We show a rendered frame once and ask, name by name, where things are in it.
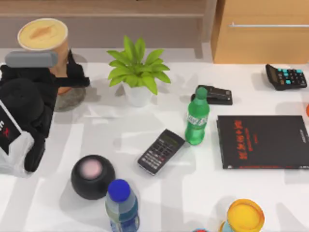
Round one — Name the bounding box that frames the black round speaker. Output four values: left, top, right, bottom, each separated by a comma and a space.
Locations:
70, 154, 116, 201

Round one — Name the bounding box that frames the black and grey calculator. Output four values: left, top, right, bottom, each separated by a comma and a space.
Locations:
137, 128, 186, 177

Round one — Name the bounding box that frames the wooden cupboard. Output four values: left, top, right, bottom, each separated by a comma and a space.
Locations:
211, 0, 309, 65

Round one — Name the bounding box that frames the black stapler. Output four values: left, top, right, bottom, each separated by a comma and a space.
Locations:
190, 85, 234, 106

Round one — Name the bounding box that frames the clear bottle with blue cap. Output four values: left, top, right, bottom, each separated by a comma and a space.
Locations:
105, 178, 140, 232

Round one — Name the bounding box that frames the black book with red lettering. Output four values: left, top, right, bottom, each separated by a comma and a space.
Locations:
216, 115, 309, 170

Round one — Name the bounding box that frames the long metal handle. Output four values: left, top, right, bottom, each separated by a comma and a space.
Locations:
228, 22, 309, 28

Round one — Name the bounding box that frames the green plant in white pot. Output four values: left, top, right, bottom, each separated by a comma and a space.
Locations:
106, 35, 172, 107

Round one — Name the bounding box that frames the brown cup with cream top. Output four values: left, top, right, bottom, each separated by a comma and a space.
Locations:
17, 17, 72, 95

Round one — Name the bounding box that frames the green bottle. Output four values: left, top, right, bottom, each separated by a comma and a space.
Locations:
184, 87, 211, 146

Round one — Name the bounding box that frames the can with yellow lid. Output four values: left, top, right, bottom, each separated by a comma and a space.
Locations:
220, 198, 266, 232

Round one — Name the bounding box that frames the grey round coaster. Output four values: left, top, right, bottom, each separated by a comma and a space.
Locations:
53, 86, 87, 113

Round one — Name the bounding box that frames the black calculator with blue keys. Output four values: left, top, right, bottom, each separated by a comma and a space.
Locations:
265, 63, 309, 91

